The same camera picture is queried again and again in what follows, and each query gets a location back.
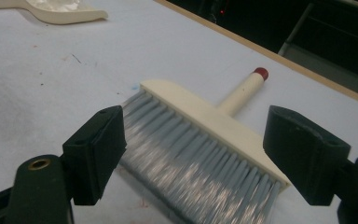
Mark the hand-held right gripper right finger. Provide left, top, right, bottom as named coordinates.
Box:
left=262, top=105, right=352, bottom=207

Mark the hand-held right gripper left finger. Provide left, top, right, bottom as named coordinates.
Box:
left=62, top=105, right=128, bottom=206

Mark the cream hand brush red cap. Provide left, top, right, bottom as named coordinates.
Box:
left=119, top=66, right=290, bottom=224

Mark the cream plastic dustpan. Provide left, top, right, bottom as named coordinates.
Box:
left=0, top=0, right=109, bottom=25

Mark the pile of white paper scraps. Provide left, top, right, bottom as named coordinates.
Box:
left=26, top=0, right=83, bottom=13

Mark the white board table cover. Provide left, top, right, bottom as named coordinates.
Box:
left=0, top=0, right=358, bottom=224

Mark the wooden table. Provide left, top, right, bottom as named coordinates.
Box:
left=153, top=0, right=358, bottom=110

